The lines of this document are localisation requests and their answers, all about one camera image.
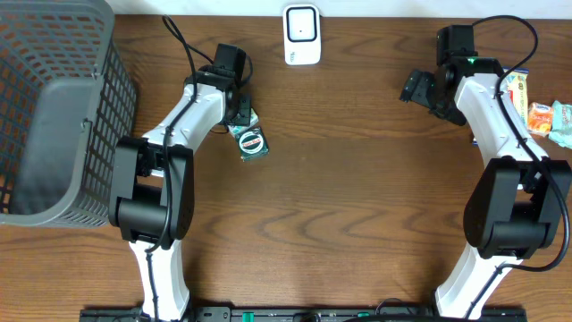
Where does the green white packet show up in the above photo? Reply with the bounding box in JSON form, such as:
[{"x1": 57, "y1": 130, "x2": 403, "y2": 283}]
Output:
[{"x1": 228, "y1": 108, "x2": 259, "y2": 136}]

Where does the dark green round-label packet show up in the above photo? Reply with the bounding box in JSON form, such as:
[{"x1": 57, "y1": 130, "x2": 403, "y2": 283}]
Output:
[{"x1": 235, "y1": 127, "x2": 269, "y2": 162}]

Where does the large yellow snack bag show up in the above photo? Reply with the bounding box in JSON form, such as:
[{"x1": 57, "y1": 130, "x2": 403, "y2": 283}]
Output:
[{"x1": 505, "y1": 68, "x2": 529, "y2": 127}]

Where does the orange small packet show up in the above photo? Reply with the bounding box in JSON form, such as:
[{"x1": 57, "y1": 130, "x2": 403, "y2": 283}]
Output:
[{"x1": 527, "y1": 102, "x2": 554, "y2": 137}]

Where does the light blue small packet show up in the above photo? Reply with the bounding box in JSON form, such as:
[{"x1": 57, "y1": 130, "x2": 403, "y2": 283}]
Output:
[{"x1": 549, "y1": 100, "x2": 572, "y2": 148}]

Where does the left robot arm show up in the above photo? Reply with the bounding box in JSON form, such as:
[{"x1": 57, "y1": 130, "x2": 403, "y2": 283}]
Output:
[{"x1": 109, "y1": 44, "x2": 252, "y2": 321}]

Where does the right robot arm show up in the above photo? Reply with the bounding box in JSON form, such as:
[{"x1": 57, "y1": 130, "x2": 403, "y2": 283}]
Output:
[{"x1": 400, "y1": 24, "x2": 571, "y2": 321}]

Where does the white barcode scanner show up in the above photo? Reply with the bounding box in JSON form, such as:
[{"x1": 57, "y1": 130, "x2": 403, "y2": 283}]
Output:
[{"x1": 282, "y1": 4, "x2": 322, "y2": 65}]

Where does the grey plastic mesh basket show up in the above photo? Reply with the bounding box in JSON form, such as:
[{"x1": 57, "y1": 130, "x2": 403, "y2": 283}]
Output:
[{"x1": 1, "y1": 0, "x2": 137, "y2": 228}]

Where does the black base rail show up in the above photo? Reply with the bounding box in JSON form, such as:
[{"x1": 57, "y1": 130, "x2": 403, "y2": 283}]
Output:
[{"x1": 79, "y1": 303, "x2": 528, "y2": 322}]

